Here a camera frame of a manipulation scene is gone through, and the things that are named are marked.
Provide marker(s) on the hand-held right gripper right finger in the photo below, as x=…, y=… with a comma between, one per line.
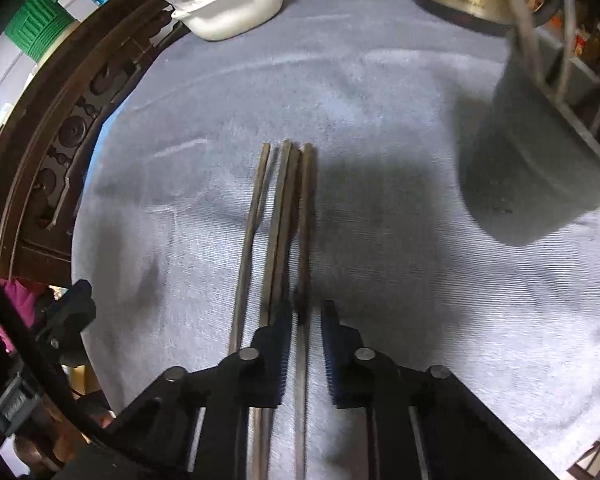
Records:
x=332, y=360

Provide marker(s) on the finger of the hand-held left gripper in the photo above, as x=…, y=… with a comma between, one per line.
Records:
x=72, y=305

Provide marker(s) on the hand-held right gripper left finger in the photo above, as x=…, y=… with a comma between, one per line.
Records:
x=281, y=355

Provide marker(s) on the row of dark chopsticks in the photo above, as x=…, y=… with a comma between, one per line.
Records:
x=279, y=210

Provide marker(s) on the grey metal chopstick holder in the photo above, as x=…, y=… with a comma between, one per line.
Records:
x=520, y=160

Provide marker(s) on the person's pink clothing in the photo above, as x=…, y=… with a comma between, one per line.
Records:
x=22, y=300

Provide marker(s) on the blue under cloth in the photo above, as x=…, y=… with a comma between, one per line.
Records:
x=107, y=132

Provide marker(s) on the grey tablecloth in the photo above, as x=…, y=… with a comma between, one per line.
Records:
x=380, y=110

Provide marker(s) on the green thermos jug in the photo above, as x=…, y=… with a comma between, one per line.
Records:
x=37, y=25

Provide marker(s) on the white bowl with plastic wrap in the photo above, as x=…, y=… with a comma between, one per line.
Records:
x=230, y=15

